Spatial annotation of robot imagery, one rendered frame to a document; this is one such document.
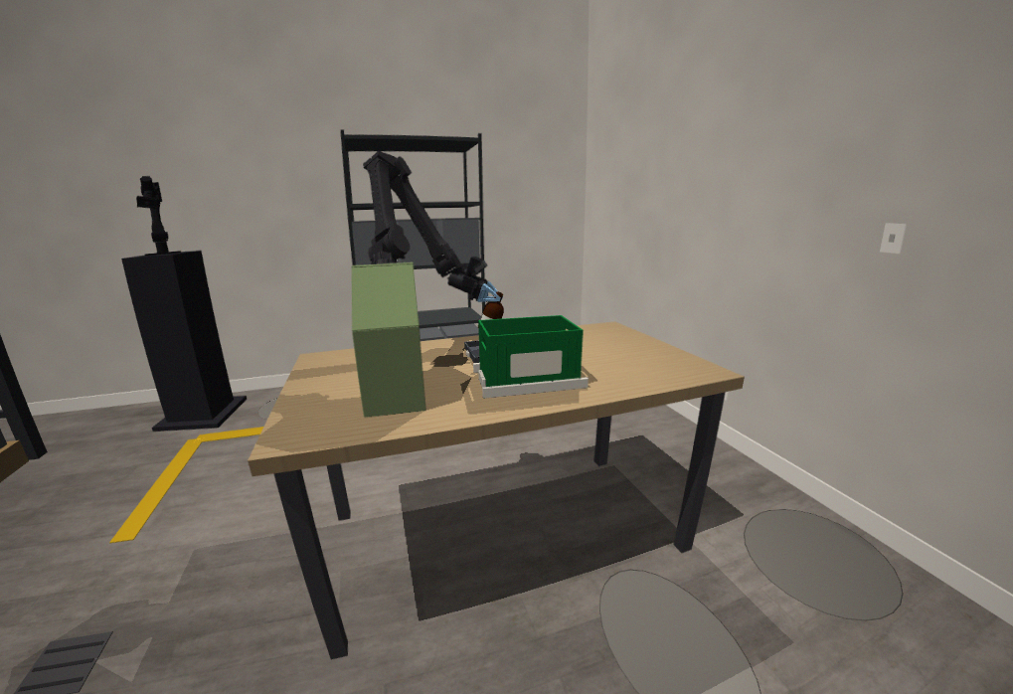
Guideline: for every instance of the green plastic crate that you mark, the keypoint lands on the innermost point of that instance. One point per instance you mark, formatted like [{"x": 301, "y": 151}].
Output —
[{"x": 529, "y": 350}]

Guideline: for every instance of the brown bottle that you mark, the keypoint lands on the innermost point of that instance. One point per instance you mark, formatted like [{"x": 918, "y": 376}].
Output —
[{"x": 493, "y": 310}]

